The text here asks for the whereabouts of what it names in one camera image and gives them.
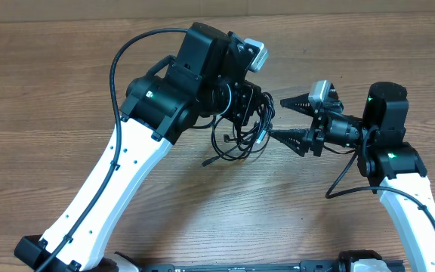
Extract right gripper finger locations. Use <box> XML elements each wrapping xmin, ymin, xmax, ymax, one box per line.
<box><xmin>280</xmin><ymin>94</ymin><xmax>318</xmax><ymax>116</ymax></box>
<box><xmin>269</xmin><ymin>128</ymin><xmax>312</xmax><ymax>157</ymax></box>

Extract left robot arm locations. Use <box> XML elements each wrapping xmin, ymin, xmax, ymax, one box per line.
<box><xmin>14</xmin><ymin>22</ymin><xmax>269</xmax><ymax>271</ymax></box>

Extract black usb cable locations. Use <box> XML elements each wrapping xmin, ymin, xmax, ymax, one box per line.
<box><xmin>201</xmin><ymin>91</ymin><xmax>276</xmax><ymax>168</ymax></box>

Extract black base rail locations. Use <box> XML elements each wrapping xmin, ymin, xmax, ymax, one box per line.
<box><xmin>139</xmin><ymin>261</ymin><xmax>340</xmax><ymax>272</ymax></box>

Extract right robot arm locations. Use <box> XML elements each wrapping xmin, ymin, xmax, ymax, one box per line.
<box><xmin>270</xmin><ymin>80</ymin><xmax>435</xmax><ymax>271</ymax></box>

